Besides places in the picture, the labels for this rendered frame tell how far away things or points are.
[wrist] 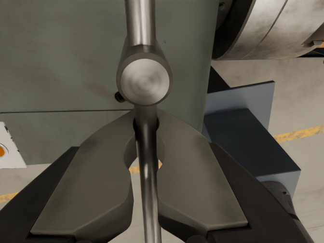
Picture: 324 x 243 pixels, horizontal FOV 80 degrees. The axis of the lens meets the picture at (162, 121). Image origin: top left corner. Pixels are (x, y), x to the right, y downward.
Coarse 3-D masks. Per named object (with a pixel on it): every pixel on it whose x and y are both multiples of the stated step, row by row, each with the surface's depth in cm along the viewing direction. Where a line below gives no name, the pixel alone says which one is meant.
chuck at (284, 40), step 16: (288, 0) 20; (304, 0) 20; (320, 0) 20; (288, 16) 22; (304, 16) 22; (320, 16) 22; (272, 32) 24; (288, 32) 24; (304, 32) 24; (256, 48) 27; (272, 48) 27; (288, 48) 27; (304, 48) 27
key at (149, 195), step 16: (128, 0) 7; (144, 0) 7; (128, 16) 8; (144, 16) 8; (128, 32) 8; (144, 32) 8; (144, 112) 10; (144, 128) 10; (144, 144) 11; (144, 160) 11; (144, 176) 12; (144, 192) 12; (144, 208) 13; (144, 224) 13; (160, 240) 14
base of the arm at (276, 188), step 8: (264, 184) 54; (272, 184) 54; (280, 184) 55; (272, 192) 52; (280, 192) 52; (288, 192) 54; (280, 200) 51; (288, 200) 53; (288, 208) 50; (296, 216) 49
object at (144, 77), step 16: (128, 48) 8; (144, 48) 7; (160, 48) 9; (128, 64) 7; (144, 64) 7; (160, 64) 7; (128, 80) 7; (144, 80) 7; (160, 80) 7; (128, 96) 8; (144, 96) 8; (160, 96) 8
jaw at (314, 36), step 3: (321, 27) 24; (318, 30) 25; (321, 30) 25; (315, 33) 25; (318, 33) 25; (321, 33) 25; (312, 36) 26; (315, 36) 26; (318, 36) 26; (321, 36) 26; (309, 39) 26; (312, 39) 26; (315, 39) 26; (318, 39) 26; (321, 39) 26; (306, 42) 27; (309, 42) 27
